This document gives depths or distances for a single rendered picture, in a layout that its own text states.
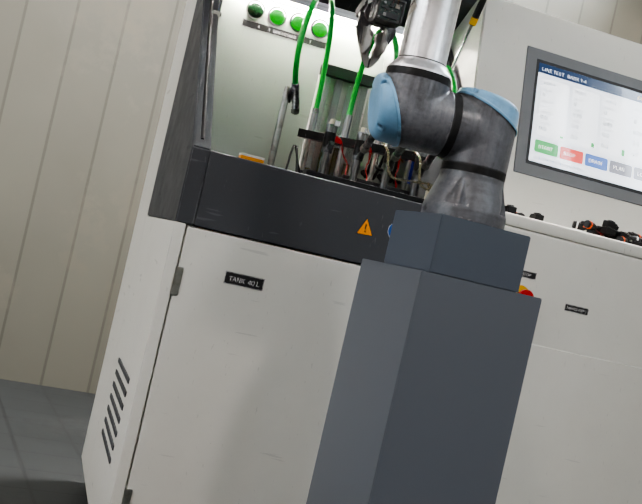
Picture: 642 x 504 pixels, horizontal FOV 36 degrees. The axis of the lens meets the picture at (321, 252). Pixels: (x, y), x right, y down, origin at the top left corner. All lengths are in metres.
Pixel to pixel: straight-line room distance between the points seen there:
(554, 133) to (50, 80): 2.36
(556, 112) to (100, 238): 2.30
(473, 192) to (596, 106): 1.07
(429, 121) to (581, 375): 0.91
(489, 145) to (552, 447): 0.90
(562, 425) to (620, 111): 0.88
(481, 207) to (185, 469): 0.86
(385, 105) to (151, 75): 2.78
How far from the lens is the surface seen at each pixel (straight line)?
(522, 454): 2.39
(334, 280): 2.16
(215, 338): 2.12
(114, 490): 2.16
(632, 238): 2.59
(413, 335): 1.64
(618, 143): 2.77
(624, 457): 2.53
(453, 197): 1.75
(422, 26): 1.77
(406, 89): 1.73
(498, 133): 1.77
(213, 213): 2.10
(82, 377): 4.44
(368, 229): 2.18
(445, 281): 1.66
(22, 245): 4.33
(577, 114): 2.73
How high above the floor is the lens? 0.78
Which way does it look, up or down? level
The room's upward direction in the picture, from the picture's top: 13 degrees clockwise
